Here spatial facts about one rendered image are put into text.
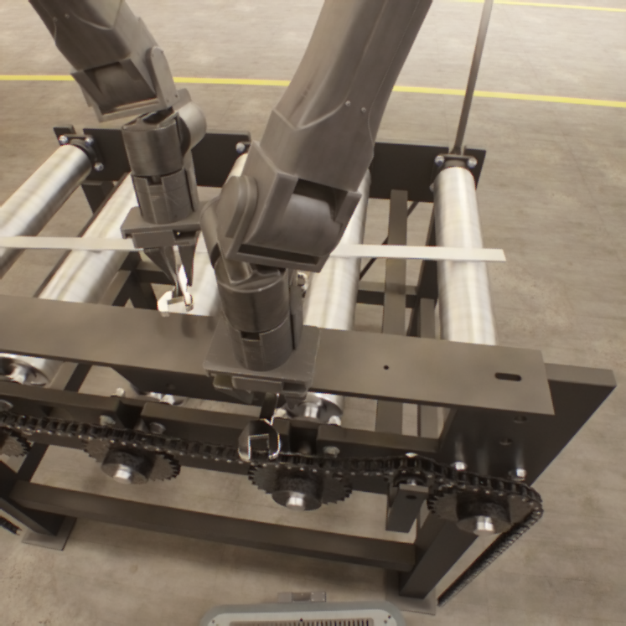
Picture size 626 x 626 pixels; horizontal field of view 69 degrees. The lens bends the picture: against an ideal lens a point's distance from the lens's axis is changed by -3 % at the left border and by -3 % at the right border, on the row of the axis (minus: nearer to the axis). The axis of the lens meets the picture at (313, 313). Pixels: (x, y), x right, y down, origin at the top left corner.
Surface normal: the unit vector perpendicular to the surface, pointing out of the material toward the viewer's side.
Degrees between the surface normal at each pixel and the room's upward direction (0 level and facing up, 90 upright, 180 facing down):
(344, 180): 84
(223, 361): 0
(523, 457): 90
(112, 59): 111
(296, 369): 0
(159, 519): 0
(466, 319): 14
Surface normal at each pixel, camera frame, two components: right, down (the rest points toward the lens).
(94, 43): -0.01, 0.93
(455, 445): -0.15, 0.74
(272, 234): 0.28, 0.77
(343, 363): -0.02, -0.66
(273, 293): 0.69, 0.53
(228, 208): -0.85, -0.08
